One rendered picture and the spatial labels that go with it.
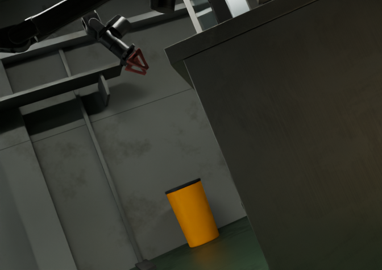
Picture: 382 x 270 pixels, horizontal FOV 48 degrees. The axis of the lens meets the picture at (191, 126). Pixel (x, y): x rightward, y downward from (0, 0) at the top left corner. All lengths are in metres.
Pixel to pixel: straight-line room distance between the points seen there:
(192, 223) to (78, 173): 1.25
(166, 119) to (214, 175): 0.79
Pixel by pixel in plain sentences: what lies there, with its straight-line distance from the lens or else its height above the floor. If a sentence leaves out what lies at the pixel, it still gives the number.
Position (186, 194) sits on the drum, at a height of 0.47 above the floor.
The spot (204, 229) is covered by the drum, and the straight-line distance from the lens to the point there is 3.99.
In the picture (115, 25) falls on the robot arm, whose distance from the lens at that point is 1.63.
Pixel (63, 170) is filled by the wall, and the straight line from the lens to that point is 4.39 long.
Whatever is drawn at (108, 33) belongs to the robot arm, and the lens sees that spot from 1.62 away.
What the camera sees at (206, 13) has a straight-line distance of 2.31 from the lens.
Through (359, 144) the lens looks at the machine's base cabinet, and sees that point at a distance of 0.92.
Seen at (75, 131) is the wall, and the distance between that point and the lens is 4.44.
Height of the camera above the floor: 0.62
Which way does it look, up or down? 6 degrees up
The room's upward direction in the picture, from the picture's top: 22 degrees counter-clockwise
